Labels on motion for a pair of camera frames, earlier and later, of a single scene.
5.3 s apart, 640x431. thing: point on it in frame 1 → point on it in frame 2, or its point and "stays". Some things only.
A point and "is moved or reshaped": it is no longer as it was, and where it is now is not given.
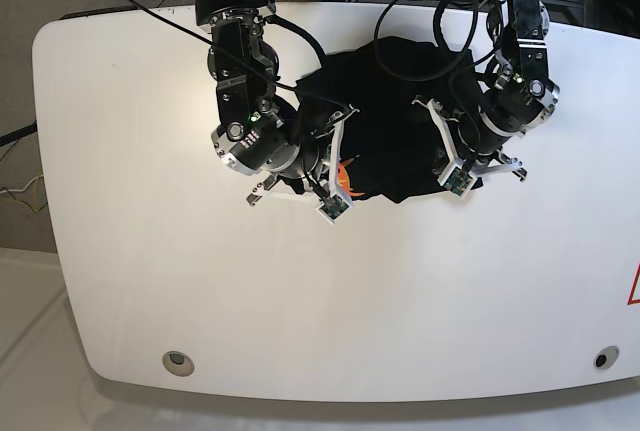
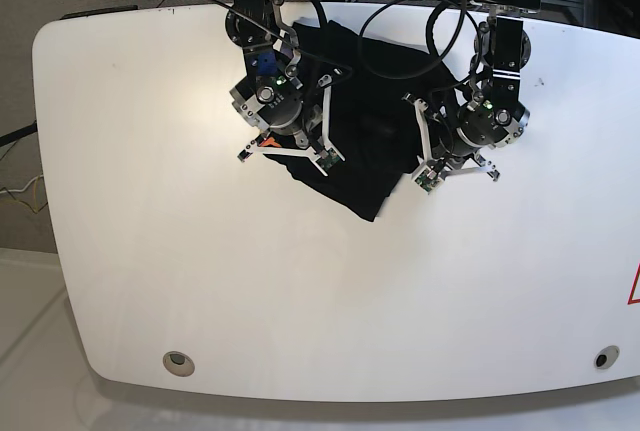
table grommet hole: [606, 357] stays
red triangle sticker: [630, 300] stays
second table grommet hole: [178, 363] stays
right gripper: [307, 161] → [309, 129]
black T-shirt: [389, 148] is moved or reshaped
